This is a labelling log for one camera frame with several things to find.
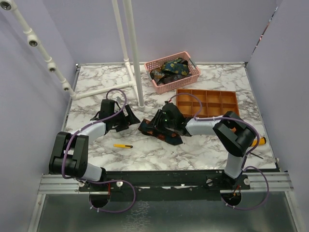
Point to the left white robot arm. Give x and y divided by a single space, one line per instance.
69 156

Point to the brown compartment tray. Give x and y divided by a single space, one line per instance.
208 102

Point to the pink perforated plastic basket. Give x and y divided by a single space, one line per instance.
194 71

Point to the black metal base rail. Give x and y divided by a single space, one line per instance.
124 186

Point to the blue yellow floral tie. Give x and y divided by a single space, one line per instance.
177 66

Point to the black orange floral tie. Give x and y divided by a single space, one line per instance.
149 128

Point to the orange box cutter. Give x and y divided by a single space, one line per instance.
261 141

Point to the dark orange patterned tie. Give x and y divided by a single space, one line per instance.
160 78

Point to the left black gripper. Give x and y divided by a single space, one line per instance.
131 118

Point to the yellow utility knife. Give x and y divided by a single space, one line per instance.
122 146

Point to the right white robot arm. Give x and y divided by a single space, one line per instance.
235 134

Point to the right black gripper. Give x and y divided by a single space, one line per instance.
156 120

